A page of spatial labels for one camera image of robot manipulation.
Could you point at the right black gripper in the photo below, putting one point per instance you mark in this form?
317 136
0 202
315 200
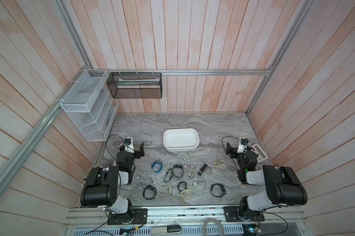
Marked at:
232 150

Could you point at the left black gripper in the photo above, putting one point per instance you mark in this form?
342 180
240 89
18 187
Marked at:
137 150

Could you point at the beige band watch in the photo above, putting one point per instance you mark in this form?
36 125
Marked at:
219 163

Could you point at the blue band watch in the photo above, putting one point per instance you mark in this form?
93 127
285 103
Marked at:
157 166

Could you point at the black sport watch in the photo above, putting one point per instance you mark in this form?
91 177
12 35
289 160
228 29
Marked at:
149 192
218 190

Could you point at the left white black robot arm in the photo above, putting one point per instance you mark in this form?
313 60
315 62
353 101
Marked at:
102 186

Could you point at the gold metal link watch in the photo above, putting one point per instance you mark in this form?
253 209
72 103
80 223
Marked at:
191 171

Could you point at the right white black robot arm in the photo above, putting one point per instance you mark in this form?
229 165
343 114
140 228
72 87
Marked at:
282 186

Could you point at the white plastic storage box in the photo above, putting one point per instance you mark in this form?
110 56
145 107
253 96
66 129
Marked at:
181 139

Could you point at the small black band watch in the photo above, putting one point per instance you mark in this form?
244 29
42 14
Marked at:
182 186

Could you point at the yellow cream band watch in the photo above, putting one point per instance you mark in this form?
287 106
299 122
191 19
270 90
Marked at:
186 194

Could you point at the pink white calculator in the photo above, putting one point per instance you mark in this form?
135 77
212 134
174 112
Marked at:
262 156

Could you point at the grey black handheld device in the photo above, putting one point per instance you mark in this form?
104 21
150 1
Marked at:
163 230

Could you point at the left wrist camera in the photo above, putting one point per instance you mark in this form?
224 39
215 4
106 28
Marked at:
128 143

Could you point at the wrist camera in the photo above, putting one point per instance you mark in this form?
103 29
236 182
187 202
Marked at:
243 145
128 143

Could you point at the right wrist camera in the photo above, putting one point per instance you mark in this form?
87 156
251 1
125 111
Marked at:
243 145

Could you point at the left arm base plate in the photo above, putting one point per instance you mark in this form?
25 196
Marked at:
132 216

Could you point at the black mesh wall basket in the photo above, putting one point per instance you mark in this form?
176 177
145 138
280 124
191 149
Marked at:
135 85

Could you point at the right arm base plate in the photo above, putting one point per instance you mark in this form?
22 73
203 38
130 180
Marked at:
238 214

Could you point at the white wire mesh shelf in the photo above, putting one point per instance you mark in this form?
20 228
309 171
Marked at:
89 104

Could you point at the horizontal aluminium rail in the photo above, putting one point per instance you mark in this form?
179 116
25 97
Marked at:
197 72

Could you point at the front aluminium mounting rail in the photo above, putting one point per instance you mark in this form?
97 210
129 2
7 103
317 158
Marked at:
94 217

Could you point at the left aluminium frame rail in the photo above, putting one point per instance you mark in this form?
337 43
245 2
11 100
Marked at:
22 153

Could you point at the right aluminium frame post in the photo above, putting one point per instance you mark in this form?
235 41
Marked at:
304 7

